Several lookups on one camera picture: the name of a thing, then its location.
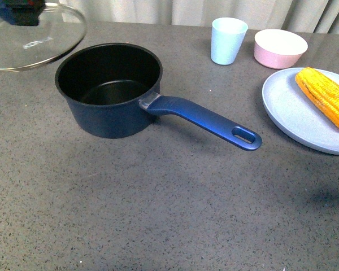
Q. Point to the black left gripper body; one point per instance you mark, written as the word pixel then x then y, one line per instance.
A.
pixel 22 12

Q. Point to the glass lid blue knob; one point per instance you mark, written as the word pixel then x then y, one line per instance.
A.
pixel 60 30

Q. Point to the yellow corn cob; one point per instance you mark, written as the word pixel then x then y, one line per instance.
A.
pixel 321 91

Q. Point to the dark blue saucepan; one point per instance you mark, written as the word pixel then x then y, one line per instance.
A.
pixel 113 91

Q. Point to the light blue cup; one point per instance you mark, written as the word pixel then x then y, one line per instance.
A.
pixel 227 36

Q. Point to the pink bowl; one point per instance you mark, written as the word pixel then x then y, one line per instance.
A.
pixel 278 49

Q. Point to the grey blue round plate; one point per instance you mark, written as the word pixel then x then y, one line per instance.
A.
pixel 295 115

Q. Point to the white curtain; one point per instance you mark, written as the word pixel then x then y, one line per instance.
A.
pixel 309 16

